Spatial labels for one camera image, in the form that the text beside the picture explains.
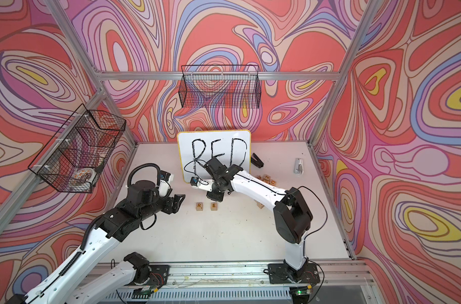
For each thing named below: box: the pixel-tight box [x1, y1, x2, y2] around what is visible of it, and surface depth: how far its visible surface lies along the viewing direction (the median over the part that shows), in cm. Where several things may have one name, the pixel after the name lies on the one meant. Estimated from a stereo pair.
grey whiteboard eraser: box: [293, 157, 304, 175], surface depth 107 cm
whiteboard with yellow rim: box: [177, 129, 252, 184], surface depth 90 cm
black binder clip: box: [250, 152, 265, 169], surface depth 109 cm
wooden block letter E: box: [210, 202, 219, 211], surface depth 93 cm
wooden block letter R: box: [195, 202, 204, 211], surface depth 92 cm
